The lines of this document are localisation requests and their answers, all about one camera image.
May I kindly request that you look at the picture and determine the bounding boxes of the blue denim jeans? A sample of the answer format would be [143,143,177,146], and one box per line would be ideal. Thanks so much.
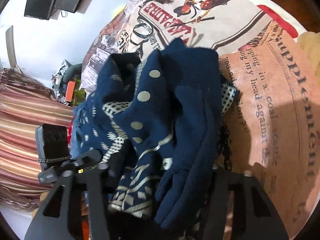
[71,103,85,146]

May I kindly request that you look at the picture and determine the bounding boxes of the newspaper print bed sheet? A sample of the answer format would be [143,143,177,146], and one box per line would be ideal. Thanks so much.
[82,0,319,239]

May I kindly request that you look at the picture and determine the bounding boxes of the orange box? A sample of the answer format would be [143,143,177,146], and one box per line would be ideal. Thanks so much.
[65,80,76,102]

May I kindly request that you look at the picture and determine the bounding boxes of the green patterned bag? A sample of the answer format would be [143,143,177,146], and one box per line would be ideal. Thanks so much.
[72,80,86,106]

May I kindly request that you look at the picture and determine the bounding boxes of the navy patterned cloth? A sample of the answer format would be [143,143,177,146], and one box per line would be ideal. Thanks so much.
[71,38,238,231]

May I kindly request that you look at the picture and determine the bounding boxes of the dark teal plush cushion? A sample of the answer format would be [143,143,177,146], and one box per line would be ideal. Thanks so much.
[62,63,82,84]

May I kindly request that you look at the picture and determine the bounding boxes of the tan fluffy blanket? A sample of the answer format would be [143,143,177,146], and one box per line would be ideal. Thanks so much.
[297,31,319,53]

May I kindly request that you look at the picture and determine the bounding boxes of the striped pink curtain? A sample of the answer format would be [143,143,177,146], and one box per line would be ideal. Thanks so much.
[1,69,73,212]

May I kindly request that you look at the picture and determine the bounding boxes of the person's left hand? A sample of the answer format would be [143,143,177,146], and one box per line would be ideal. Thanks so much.
[31,191,50,218]

